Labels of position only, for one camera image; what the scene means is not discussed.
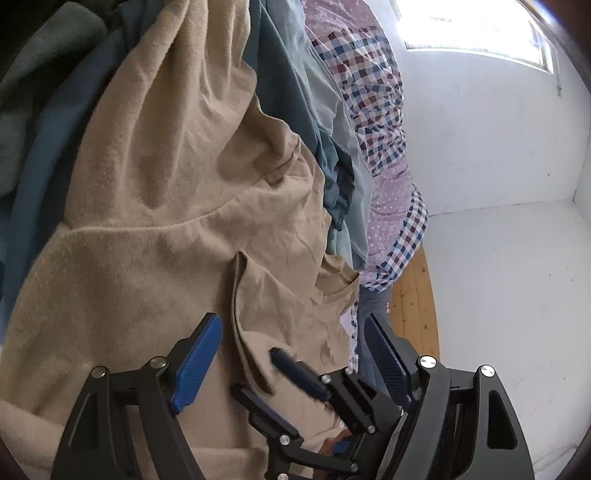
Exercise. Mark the tan shirt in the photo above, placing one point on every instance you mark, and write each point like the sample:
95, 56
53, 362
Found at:
161, 184

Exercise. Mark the purple checked quilt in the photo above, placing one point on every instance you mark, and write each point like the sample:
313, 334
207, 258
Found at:
383, 115

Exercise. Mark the teal shirt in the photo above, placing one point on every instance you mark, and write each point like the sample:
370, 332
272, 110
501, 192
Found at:
51, 184

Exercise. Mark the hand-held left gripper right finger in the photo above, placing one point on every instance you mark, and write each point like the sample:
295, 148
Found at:
383, 360

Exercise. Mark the wooden headboard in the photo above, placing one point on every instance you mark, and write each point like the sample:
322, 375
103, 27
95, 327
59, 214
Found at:
418, 314

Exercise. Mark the person's right hand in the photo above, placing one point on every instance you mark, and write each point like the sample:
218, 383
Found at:
334, 442

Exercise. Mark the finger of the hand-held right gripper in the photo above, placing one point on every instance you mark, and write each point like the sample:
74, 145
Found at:
295, 371
263, 408

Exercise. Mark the blue plush pillow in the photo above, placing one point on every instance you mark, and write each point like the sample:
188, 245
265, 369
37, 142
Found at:
374, 304

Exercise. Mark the window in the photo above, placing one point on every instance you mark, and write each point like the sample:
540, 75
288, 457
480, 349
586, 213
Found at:
461, 23

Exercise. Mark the dark grey shirt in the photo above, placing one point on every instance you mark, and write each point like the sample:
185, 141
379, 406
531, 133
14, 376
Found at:
27, 115

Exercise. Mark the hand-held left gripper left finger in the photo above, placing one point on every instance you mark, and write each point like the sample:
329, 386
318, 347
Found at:
198, 364

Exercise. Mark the light blue shirt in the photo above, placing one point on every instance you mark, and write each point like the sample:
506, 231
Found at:
332, 106

